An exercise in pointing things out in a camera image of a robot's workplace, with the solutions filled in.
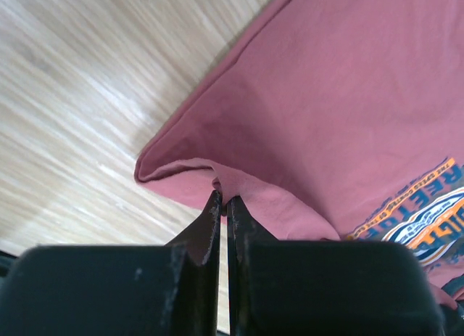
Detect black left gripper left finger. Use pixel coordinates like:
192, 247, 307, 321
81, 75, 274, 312
1, 192, 222, 335

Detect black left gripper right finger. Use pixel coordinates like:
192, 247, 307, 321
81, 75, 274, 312
227, 197, 444, 335

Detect salmon red tank top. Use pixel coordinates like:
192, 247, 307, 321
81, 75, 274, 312
135, 0, 463, 308

